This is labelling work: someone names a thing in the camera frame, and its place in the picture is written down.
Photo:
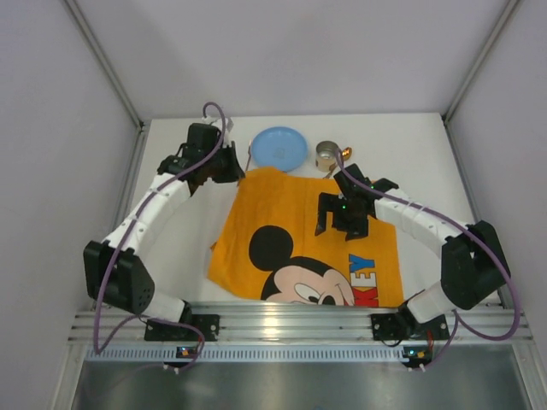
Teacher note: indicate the perforated cable duct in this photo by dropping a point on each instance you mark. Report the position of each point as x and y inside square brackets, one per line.
[256, 353]

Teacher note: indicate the copper spoon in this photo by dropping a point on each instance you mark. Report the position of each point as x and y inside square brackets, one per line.
[346, 155]

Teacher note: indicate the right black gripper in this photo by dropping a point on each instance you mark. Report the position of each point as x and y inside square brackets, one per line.
[338, 213]

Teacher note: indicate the blue plastic plate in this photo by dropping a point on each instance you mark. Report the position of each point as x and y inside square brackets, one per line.
[281, 147]

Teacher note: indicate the orange Mickey Mouse cloth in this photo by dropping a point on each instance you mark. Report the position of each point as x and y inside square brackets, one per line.
[268, 249]

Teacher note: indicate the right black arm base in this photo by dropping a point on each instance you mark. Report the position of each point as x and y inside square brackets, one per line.
[401, 326]

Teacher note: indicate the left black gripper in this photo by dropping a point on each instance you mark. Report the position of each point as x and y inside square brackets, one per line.
[231, 162]

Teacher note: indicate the small metal cup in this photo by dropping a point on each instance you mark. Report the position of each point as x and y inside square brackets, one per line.
[325, 155]

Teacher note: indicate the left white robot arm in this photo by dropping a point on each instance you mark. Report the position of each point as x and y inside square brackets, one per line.
[115, 272]

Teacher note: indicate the aluminium mounting rail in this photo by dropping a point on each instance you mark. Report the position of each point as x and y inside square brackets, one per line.
[249, 322]

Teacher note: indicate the copper fork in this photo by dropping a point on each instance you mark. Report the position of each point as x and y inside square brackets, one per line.
[247, 164]

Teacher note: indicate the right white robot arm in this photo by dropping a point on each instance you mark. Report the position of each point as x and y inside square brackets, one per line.
[472, 262]

